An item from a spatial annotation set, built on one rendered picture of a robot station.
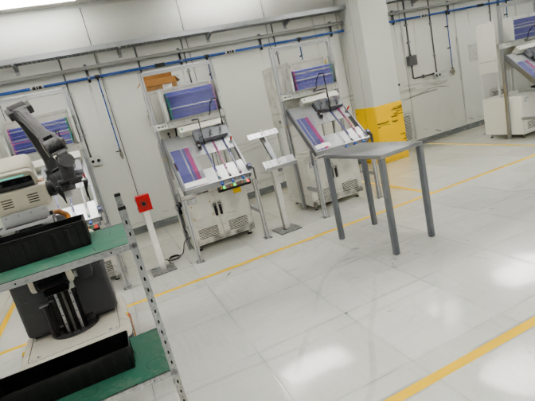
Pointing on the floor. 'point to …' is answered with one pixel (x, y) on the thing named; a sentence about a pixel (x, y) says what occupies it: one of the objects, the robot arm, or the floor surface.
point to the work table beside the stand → (372, 151)
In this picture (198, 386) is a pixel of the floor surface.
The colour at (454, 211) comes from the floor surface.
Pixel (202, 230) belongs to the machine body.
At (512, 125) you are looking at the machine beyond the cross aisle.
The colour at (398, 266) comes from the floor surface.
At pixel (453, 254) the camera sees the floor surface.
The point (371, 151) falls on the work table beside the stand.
